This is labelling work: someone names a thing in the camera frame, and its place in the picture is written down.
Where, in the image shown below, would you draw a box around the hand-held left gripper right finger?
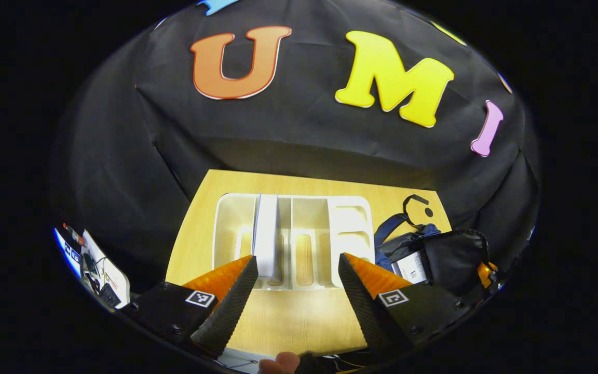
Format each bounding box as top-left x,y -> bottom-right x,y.
338,252 -> 479,354

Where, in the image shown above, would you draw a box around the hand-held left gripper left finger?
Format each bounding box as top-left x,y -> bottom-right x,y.
119,255 -> 259,358

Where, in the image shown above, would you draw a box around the blue schoolbag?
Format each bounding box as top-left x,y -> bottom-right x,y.
374,194 -> 490,295

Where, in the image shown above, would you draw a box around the plain white book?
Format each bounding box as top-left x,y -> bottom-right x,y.
391,251 -> 430,286

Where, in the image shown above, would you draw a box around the white book with dark picture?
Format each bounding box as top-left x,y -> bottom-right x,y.
252,193 -> 283,282

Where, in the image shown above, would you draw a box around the cream plastic bookshelf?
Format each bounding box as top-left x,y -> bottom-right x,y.
212,193 -> 375,292

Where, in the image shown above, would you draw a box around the white desk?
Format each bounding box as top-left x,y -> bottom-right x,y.
81,229 -> 131,310

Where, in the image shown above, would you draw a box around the computer monitor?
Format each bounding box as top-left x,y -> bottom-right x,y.
53,226 -> 83,277

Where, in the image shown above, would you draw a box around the red capped bottle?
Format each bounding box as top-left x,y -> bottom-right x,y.
62,223 -> 86,246

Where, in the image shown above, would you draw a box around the black backdrop cloth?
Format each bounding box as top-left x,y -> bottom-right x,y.
50,0 -> 542,307

